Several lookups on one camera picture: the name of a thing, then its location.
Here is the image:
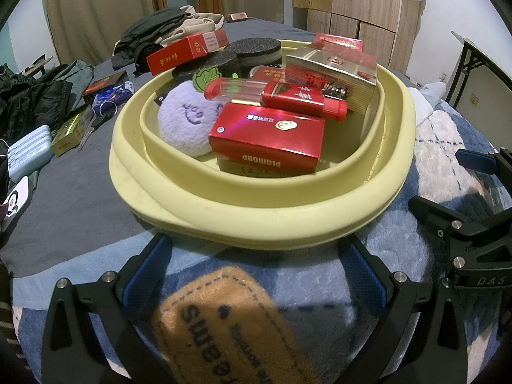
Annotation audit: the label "red cigarette carton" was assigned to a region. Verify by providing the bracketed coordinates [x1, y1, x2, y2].
[314, 34, 365, 53]
[250, 66, 287, 85]

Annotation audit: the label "black folding table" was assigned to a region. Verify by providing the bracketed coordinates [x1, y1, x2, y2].
[452, 29, 512, 113]

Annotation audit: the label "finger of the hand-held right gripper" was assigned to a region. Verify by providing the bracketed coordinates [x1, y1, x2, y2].
[455, 147, 512, 193]
[408, 194, 512, 277]

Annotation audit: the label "silver cigarette box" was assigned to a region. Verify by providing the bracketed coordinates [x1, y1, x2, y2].
[285, 44, 378, 115]

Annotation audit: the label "black jacket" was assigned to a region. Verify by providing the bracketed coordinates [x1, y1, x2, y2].
[0, 71, 87, 145]

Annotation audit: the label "light blue power bank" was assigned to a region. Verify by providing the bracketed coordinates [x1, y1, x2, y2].
[7, 124, 53, 183]

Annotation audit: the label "wooden wardrobe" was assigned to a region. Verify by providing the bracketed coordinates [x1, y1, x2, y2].
[292, 0, 427, 77]

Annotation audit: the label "red clear plastic tube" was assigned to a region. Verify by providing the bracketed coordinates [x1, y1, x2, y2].
[204, 77, 267, 103]

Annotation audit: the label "checkered blue white blanket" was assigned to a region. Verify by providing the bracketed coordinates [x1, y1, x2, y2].
[12, 88, 512, 384]

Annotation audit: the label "grey bed sheet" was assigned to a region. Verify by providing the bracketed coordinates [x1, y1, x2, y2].
[0, 18, 317, 277]

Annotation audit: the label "purple plush toy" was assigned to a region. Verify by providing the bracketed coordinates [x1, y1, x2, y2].
[156, 68, 225, 157]

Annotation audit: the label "blue snack wrapper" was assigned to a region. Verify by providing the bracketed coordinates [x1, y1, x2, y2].
[92, 82, 133, 109]

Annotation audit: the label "black round sponge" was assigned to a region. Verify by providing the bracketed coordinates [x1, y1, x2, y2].
[173, 52, 241, 85]
[223, 37, 283, 67]

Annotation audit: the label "small red white pack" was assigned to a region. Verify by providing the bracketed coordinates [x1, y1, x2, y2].
[202, 29, 231, 55]

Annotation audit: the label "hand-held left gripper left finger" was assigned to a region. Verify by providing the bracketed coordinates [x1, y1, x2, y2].
[41, 234, 177, 384]

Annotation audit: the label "yellow collapsible basin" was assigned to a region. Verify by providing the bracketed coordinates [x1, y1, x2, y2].
[110, 39, 417, 251]

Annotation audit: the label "yellow box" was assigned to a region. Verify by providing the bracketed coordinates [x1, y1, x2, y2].
[50, 103, 95, 157]

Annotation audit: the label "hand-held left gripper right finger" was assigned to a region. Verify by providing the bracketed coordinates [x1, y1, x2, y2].
[337, 232, 470, 384]

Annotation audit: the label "small lap table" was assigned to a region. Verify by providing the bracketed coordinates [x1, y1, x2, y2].
[20, 55, 55, 77]

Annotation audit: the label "black pouch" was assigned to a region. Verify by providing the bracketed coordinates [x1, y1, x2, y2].
[132, 42, 161, 75]

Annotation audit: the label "beige curtains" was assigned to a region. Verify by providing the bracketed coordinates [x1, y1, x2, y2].
[42, 0, 225, 65]

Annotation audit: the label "dark green clothes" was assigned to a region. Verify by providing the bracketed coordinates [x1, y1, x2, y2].
[114, 5, 193, 69]

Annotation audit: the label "white cartoon card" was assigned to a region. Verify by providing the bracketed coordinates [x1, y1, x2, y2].
[0, 175, 33, 219]

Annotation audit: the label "flat red box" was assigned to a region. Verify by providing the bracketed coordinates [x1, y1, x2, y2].
[82, 71, 129, 97]

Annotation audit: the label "red white cigarette box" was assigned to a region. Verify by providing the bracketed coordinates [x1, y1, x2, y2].
[146, 35, 209, 76]

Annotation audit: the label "red gold-emblem cigarette pack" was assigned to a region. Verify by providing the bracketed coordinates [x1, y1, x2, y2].
[207, 102, 326, 173]

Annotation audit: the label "grey green clothes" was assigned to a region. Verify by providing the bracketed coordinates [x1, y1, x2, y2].
[39, 60, 95, 97]

